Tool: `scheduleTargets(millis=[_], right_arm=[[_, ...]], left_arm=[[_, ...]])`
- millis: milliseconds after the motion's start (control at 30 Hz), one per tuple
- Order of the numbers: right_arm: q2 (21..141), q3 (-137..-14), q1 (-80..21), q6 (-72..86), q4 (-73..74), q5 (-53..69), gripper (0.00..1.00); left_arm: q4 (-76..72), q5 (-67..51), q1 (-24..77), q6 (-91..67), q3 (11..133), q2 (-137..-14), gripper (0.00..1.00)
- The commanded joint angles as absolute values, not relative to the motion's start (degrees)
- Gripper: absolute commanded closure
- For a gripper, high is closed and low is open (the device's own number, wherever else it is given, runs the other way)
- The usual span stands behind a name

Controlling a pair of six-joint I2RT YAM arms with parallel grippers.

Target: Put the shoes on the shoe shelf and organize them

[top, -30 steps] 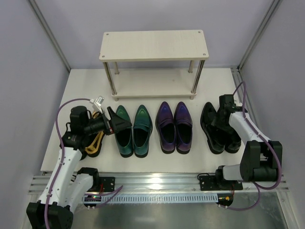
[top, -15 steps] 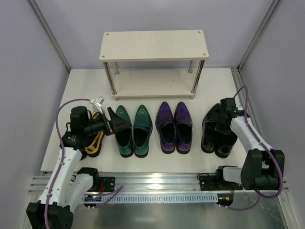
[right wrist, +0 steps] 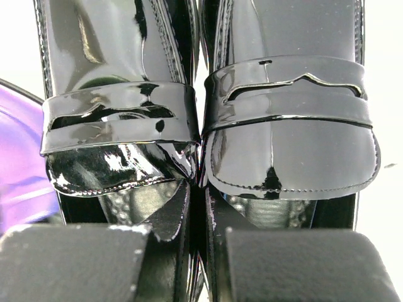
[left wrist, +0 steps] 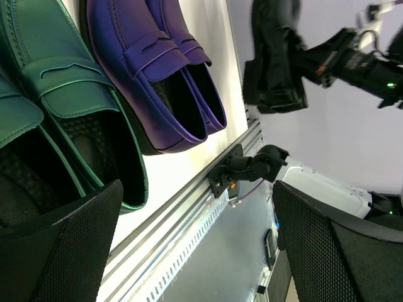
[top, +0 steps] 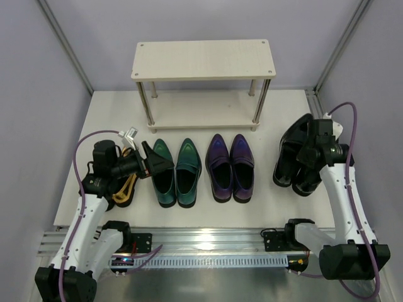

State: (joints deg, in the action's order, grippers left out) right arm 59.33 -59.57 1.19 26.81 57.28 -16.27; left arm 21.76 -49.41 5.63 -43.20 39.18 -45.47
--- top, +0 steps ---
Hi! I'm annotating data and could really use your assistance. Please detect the green loafer shoe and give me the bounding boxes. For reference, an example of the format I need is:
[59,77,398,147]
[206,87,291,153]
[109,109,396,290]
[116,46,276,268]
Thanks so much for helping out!
[176,138,202,208]
[152,138,176,208]

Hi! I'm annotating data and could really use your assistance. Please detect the gold loafer shoe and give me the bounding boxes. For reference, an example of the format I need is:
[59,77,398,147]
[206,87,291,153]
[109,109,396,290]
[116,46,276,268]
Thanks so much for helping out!
[111,146,139,208]

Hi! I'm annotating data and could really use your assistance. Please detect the black loafer shoe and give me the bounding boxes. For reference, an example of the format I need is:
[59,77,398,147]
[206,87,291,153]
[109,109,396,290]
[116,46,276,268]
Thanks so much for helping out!
[273,113,313,187]
[291,163,322,197]

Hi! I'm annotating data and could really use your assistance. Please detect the purple loafer shoe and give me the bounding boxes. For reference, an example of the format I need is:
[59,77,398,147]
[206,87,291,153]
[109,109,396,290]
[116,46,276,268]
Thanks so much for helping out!
[230,134,254,203]
[205,133,233,203]

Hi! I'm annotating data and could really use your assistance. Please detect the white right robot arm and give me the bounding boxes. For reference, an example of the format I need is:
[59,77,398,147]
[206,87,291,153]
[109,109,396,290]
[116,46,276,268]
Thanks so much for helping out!
[273,114,390,280]

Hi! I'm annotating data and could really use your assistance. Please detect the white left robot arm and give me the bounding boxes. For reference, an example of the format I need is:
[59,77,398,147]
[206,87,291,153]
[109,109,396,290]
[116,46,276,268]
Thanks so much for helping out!
[35,140,174,301]

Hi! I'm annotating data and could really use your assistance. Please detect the white two-tier shoe shelf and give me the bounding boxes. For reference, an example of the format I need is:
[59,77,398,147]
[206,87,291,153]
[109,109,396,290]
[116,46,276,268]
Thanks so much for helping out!
[131,39,276,133]

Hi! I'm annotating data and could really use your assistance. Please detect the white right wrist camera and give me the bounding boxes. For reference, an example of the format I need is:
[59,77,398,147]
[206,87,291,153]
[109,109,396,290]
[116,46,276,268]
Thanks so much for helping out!
[322,113,343,140]

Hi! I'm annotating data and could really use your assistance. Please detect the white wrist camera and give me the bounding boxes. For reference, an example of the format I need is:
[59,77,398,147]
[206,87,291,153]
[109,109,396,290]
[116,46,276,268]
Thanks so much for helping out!
[322,113,343,140]
[118,127,138,150]

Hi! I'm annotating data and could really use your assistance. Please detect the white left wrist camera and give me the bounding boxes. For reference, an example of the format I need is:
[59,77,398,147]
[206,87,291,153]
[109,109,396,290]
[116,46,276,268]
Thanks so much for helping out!
[118,127,138,150]

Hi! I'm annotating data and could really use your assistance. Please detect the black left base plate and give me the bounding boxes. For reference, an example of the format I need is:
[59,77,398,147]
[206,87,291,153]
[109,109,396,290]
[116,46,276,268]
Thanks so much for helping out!
[125,233,152,254]

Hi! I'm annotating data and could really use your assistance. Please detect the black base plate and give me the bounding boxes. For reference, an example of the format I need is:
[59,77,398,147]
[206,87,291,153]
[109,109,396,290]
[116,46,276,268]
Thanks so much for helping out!
[260,228,291,252]
[125,233,152,254]

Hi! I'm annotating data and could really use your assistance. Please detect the aluminium mounting rail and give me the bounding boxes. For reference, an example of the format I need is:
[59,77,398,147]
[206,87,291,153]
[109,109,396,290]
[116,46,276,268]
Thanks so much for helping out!
[37,226,378,257]

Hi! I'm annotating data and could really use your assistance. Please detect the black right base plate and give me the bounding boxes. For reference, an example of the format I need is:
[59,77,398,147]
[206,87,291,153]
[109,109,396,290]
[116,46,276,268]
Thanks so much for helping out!
[260,228,291,252]

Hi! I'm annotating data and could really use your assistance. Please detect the slotted grey cable duct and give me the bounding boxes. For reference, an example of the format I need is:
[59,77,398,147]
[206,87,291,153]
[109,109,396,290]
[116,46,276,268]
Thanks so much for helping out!
[108,254,289,269]

